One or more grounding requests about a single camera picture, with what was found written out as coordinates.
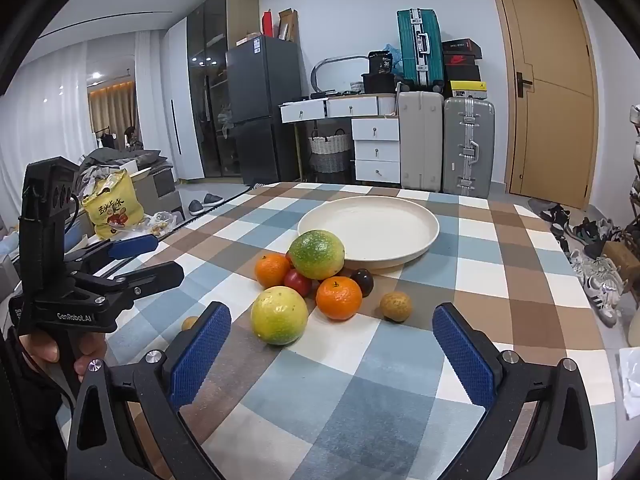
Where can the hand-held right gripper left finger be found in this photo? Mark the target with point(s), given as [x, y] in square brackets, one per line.
[200, 355]

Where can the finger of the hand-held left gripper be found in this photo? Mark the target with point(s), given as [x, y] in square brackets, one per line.
[132, 246]
[150, 280]

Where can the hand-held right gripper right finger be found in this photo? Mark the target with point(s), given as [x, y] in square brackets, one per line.
[465, 355]

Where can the brown longan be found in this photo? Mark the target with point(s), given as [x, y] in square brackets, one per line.
[395, 306]
[189, 322]

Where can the yellow green large citrus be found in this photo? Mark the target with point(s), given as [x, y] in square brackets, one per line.
[279, 315]

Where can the orange tangerine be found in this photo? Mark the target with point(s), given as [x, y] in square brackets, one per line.
[339, 298]
[271, 270]

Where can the red tomato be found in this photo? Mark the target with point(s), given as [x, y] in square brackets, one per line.
[298, 282]

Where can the dark purple plum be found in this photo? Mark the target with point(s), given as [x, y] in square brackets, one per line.
[361, 281]

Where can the green apple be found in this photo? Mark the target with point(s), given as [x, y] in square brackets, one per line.
[317, 255]

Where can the cream round plate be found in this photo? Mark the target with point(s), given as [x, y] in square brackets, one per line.
[370, 230]

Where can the person's left hand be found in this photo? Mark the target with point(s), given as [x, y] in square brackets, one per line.
[42, 352]

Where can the clear plastic snack bag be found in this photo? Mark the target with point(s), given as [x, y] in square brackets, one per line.
[160, 221]

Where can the yellow snack bag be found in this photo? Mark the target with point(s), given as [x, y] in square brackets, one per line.
[110, 205]

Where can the grey slipper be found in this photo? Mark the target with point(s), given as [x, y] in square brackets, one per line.
[195, 205]
[212, 199]

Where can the grey cloth pile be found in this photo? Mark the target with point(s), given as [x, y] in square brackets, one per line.
[120, 160]

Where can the white sheer curtain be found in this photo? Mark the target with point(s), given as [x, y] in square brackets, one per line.
[50, 110]

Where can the beige curtain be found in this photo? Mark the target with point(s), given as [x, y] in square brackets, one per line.
[112, 105]

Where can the pile of loose shoes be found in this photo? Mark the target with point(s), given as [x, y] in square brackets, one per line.
[595, 280]

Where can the white wardrobe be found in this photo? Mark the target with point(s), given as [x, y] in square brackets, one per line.
[177, 100]

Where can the grey doormat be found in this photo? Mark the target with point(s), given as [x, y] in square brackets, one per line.
[537, 205]

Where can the white plastic bag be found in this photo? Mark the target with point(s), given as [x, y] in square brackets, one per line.
[630, 380]

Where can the dark glass cabinet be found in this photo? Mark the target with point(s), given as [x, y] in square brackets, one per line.
[215, 85]

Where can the brown cardboard box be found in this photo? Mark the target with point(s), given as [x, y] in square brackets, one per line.
[620, 259]

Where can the black fridge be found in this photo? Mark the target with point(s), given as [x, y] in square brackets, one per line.
[262, 110]

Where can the silver suitcase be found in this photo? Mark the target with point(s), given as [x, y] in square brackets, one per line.
[467, 145]

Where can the woven laundry basket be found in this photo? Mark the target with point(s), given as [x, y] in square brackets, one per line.
[330, 152]

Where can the beige suitcase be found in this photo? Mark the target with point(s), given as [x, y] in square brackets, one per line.
[420, 140]

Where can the white drawer desk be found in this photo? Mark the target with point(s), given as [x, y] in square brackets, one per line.
[375, 130]

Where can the oval silver-framed mirror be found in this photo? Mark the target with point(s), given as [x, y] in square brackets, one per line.
[340, 75]

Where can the open cardboard box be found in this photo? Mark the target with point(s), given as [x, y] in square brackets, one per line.
[289, 25]

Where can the small striped basket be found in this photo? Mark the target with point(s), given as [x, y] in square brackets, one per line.
[356, 88]

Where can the plain black shoe box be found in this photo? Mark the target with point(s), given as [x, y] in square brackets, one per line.
[462, 74]

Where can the wooden door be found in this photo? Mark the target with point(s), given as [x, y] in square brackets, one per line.
[550, 85]

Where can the black storage box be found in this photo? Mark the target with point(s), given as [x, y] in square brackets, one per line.
[377, 82]

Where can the red and black shoe box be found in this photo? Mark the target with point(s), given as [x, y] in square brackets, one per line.
[462, 60]

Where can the black foil bag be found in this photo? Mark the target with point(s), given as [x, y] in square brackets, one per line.
[380, 62]

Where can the blue plastic bag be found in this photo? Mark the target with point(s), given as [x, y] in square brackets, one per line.
[396, 55]

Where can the teal suitcase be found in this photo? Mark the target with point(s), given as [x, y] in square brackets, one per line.
[419, 50]

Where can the flat black shoe box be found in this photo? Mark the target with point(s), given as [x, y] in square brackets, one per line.
[460, 45]

